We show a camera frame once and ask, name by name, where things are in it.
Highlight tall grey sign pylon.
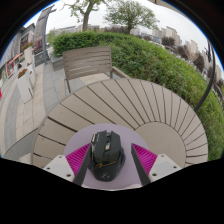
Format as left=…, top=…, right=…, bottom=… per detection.
left=33, top=4, right=56, bottom=67

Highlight tree with round leafy crown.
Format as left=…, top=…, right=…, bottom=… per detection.
left=103, top=0, right=161, bottom=35

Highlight white flower planter box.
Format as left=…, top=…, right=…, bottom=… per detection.
left=16, top=64, right=37, bottom=105

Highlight distant apartment buildings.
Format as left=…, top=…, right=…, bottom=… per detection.
left=151, top=25, right=224, bottom=81

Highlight grey slatted outdoor chair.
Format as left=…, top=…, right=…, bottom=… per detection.
left=61, top=45, right=132, bottom=95

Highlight tree with bare forked trunk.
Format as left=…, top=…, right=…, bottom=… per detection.
left=61, top=0, right=108, bottom=33

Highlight lilac mouse pad with wrist rest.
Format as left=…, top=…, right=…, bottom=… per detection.
left=62, top=123, right=152, bottom=191

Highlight black computer mouse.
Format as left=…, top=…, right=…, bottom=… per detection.
left=87, top=129, right=127, bottom=183

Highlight green trimmed hedge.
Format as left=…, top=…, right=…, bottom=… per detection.
left=51, top=30, right=224, bottom=162

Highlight black curved metal pole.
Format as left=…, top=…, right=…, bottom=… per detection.
left=193, top=40, right=217, bottom=113

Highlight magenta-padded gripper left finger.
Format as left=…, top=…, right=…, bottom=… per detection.
left=43, top=143, right=93, bottom=187

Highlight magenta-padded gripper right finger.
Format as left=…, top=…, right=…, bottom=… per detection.
left=130, top=142, right=183, bottom=187

